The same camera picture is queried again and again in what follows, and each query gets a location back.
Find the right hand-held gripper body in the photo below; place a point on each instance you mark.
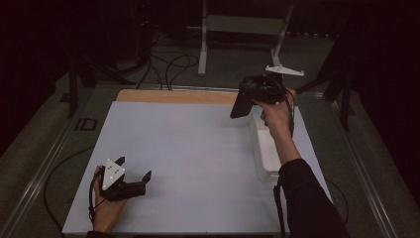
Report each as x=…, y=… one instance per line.
x=267, y=89

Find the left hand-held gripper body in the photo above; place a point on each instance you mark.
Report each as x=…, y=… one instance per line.
x=114, y=185

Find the white plastic bin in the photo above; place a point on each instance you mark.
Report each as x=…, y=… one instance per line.
x=269, y=152

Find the person's right hand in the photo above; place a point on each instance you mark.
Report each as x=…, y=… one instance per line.
x=277, y=115

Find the person's left hand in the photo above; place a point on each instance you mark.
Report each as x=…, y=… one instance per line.
x=107, y=214

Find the white table cover sheet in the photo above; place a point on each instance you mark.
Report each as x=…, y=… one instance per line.
x=191, y=158

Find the white metal stand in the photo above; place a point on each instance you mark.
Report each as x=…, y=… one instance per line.
x=203, y=43

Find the metal floor rail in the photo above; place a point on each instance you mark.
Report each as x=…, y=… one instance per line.
x=363, y=172
x=36, y=178

